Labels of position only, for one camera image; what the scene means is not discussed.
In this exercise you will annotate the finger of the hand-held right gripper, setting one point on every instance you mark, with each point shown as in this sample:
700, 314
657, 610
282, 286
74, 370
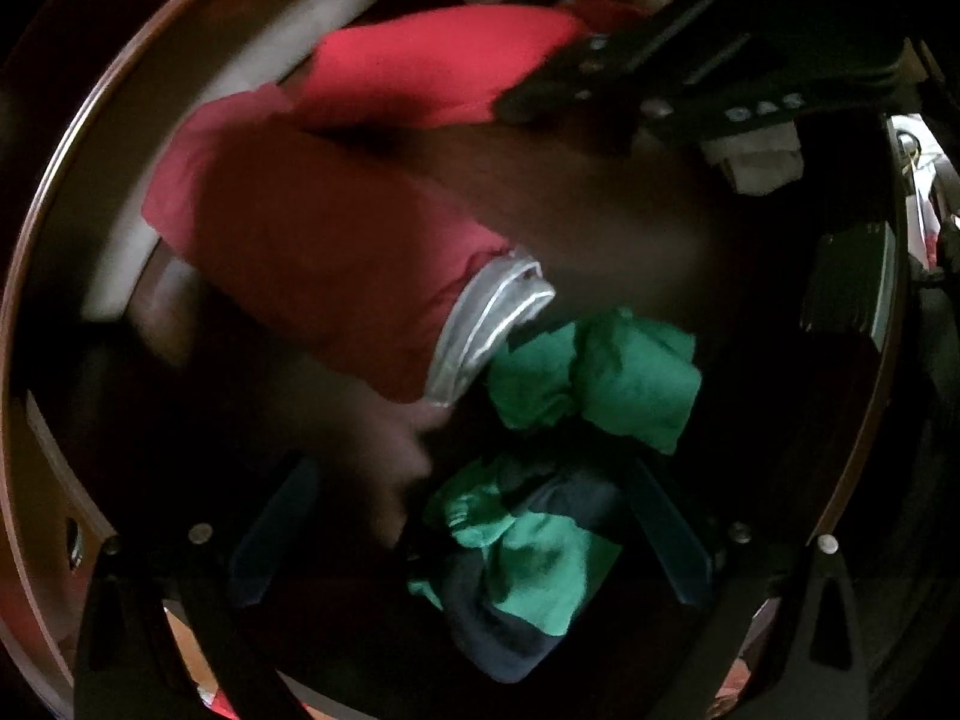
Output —
577, 75

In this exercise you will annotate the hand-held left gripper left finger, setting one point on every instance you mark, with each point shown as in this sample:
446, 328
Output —
270, 532

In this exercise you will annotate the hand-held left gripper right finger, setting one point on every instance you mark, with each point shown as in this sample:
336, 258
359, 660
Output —
667, 532

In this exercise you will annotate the green and navy underwear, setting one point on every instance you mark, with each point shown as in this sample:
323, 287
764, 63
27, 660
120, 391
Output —
540, 577

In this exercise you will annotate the red underwear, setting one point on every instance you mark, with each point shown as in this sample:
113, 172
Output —
337, 225

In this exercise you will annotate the dark green cloth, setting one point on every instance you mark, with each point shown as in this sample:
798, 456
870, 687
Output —
847, 281

